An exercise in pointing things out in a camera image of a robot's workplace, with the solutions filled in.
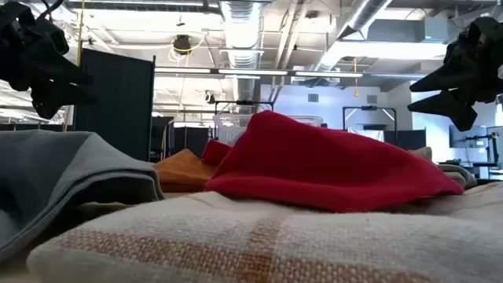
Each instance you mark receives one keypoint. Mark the black partition panel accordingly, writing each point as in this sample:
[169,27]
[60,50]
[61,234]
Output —
[114,102]

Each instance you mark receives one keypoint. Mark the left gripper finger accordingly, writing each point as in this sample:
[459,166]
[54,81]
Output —
[67,74]
[59,98]

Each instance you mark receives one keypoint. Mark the grey towel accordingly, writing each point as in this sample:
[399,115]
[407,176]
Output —
[59,169]

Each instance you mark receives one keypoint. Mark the ceiling light strip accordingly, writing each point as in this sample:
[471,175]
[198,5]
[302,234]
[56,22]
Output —
[251,72]

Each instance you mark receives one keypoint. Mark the yellow hanging pendant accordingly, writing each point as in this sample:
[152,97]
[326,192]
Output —
[356,93]

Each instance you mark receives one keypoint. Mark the black frame stand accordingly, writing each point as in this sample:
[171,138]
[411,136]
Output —
[369,107]
[243,102]

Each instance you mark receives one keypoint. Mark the large silver ceiling duct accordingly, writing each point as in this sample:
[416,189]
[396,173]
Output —
[353,27]

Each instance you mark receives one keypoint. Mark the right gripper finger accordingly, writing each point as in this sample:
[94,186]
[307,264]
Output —
[444,78]
[452,108]

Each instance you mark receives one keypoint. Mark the large red towel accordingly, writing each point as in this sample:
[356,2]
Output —
[314,165]

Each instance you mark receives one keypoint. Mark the light beige knit towel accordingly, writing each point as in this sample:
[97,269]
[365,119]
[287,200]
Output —
[456,171]

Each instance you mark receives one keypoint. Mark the small red towel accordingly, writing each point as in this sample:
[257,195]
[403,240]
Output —
[214,151]

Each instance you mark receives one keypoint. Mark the white plaid towel orange stripes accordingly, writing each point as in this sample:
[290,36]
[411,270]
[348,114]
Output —
[275,243]

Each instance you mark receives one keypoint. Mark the clear plastic bin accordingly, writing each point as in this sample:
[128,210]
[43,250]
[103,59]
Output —
[228,127]

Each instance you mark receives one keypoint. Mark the white hanging sheet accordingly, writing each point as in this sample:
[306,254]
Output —
[365,133]

